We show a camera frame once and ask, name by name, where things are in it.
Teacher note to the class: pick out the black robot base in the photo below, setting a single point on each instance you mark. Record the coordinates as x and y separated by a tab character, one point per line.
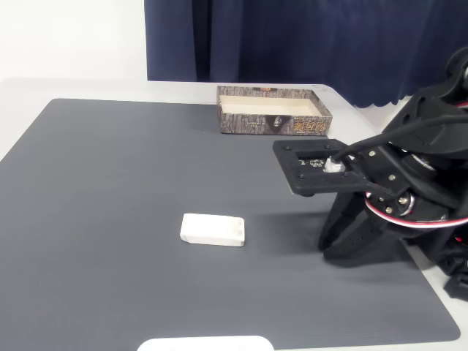
457	285

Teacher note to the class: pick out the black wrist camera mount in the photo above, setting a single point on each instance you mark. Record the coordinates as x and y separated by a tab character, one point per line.
292	175

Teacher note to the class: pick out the white rectangular block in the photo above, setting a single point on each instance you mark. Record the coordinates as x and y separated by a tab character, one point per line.
212	230

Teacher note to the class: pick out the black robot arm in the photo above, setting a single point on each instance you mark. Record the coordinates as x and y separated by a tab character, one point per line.
417	113

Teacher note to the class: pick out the dark gray table mat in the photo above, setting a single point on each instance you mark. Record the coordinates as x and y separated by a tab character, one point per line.
109	183

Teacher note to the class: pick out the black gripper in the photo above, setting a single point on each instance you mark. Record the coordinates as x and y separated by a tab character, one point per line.
352	224

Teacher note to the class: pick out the bark-print cardboard box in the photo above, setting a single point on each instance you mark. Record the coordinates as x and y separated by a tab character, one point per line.
237	124

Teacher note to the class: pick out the navy blue curtain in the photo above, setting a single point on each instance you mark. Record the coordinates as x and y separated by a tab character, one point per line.
292	36

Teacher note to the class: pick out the white camera device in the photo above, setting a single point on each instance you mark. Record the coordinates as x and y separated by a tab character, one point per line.
204	344

